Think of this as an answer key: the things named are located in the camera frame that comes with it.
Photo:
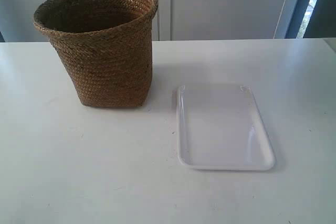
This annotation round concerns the brown woven basket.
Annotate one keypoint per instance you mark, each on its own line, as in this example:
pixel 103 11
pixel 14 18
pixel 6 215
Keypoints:
pixel 104 45

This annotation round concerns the white rectangular plastic tray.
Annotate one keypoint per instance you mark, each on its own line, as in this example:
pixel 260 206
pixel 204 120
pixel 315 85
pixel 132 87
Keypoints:
pixel 219 127

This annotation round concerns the white cabinet doors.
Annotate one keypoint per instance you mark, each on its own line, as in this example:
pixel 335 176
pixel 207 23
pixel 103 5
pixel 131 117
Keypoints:
pixel 177 19

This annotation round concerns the dark blue window frame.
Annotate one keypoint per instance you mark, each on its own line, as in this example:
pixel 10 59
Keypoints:
pixel 319 20

